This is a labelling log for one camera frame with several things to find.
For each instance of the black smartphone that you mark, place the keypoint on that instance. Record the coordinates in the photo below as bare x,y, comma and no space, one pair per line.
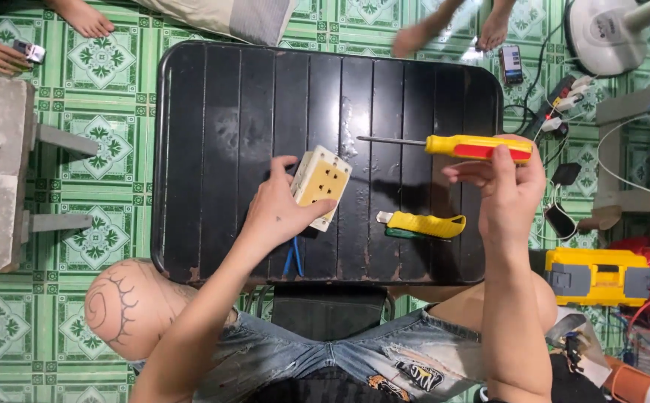
511,64

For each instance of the white standing fan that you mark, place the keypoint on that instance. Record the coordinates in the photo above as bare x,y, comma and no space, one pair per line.
607,33

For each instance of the person's left hand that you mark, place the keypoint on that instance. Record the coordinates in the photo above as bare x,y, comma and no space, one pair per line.
277,212

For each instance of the white toy car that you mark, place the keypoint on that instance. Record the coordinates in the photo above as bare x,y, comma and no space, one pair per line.
31,51

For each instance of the person's right hand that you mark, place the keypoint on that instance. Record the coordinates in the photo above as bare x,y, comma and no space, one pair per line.
506,193

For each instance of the black charger adapter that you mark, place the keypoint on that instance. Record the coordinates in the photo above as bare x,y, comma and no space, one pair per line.
566,173

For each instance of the yellow grey tool case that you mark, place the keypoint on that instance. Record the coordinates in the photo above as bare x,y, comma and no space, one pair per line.
599,276

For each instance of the beige grey cushion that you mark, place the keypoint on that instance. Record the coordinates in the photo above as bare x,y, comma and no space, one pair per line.
229,17

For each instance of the orange tube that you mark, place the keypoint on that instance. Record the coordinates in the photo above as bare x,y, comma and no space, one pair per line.
638,386

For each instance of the black stool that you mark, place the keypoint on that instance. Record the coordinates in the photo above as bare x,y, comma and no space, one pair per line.
327,310

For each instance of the yellow utility knife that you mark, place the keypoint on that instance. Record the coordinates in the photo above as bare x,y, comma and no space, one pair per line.
425,224

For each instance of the person's tattooed left knee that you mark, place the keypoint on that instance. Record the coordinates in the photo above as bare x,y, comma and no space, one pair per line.
129,308

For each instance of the black slatted table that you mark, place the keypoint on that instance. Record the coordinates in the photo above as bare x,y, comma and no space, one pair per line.
325,140

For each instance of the person's denim shorts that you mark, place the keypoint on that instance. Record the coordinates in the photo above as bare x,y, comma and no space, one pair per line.
325,364

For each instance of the black power strip with plugs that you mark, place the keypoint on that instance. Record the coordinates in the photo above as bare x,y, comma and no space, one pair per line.
554,106

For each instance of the cream electrical socket box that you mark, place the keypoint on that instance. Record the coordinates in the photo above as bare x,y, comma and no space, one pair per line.
320,184

